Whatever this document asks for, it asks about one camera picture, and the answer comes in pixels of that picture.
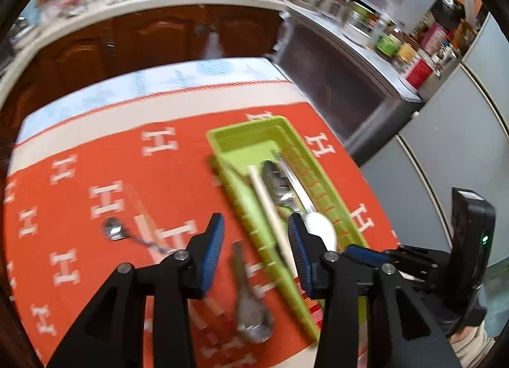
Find green plastic utensil tray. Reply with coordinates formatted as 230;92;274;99
206;115;368;342

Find red ribbed container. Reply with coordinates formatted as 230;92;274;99
405;58;435;89

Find white ceramic spoon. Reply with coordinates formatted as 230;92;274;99
302;211;339;253

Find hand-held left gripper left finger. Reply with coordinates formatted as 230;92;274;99
48;213;226;368

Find white paper roll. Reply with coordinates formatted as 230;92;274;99
460;0;478;23

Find pink box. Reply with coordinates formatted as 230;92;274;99
421;23;447;51

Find person's right forearm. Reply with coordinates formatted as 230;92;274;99
449;318;496;361

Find green jar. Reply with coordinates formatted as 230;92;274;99
375;32;399;55

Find yellow container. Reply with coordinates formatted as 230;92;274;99
397;42;417;65

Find orange printed tablecloth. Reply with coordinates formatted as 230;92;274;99
2;78;400;368

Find large metal spoon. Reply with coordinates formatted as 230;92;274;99
230;241;276;345

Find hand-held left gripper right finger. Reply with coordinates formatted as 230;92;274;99
287;213;462;368

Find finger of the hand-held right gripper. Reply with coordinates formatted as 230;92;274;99
384;244;452;264
344;245;429;280

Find brown wooden kitchen cabinet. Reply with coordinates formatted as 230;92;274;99
0;4;288;127

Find small metal teaspoon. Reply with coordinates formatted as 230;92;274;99
102;217;181;256

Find grey cabinet doors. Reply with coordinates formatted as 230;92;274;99
358;10;509;273

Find grey metal counter unit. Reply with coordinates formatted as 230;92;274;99
264;12;423;164

